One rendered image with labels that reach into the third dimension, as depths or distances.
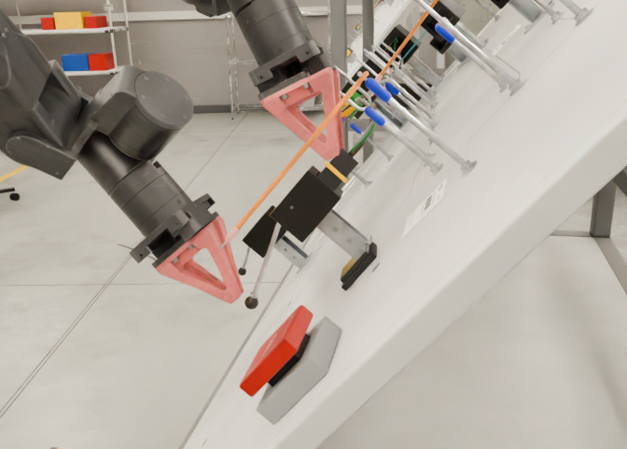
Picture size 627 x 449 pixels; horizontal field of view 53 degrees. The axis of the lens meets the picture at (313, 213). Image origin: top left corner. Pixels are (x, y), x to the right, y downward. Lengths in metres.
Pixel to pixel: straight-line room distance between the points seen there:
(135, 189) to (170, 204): 0.03
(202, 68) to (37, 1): 2.18
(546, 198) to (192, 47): 8.13
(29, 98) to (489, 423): 0.66
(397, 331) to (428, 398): 0.58
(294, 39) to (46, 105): 0.22
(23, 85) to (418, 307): 0.38
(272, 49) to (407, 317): 0.32
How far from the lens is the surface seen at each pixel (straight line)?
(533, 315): 1.16
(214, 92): 8.39
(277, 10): 0.59
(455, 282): 0.33
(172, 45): 8.44
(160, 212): 0.60
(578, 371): 1.03
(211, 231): 0.60
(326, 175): 0.58
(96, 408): 2.43
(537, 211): 0.31
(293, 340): 0.40
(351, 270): 0.53
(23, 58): 0.58
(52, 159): 0.60
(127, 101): 0.56
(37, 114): 0.58
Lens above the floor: 1.32
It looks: 18 degrees down
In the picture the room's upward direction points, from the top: 2 degrees counter-clockwise
